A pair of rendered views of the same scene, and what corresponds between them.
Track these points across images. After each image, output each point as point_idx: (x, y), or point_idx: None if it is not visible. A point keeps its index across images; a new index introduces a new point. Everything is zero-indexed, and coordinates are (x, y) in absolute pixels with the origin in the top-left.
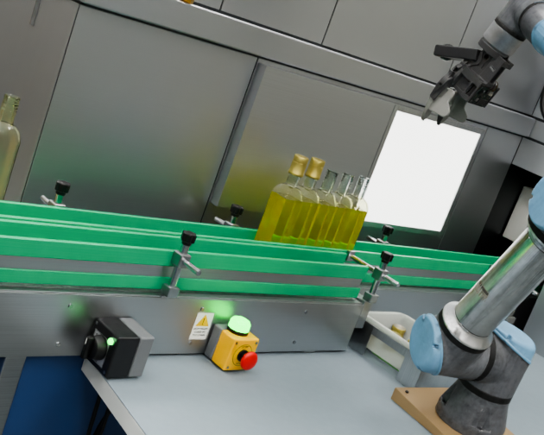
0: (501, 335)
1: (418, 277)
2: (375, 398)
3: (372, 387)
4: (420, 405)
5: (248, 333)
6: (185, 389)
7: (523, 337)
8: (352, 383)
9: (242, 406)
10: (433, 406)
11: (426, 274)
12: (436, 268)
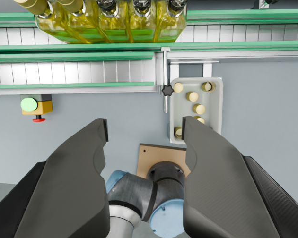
0: (150, 225)
1: (275, 48)
2: (127, 142)
3: (137, 131)
4: (143, 162)
5: (34, 110)
6: (0, 126)
7: (174, 229)
8: (125, 126)
9: (26, 143)
10: (153, 164)
11: (290, 46)
12: None
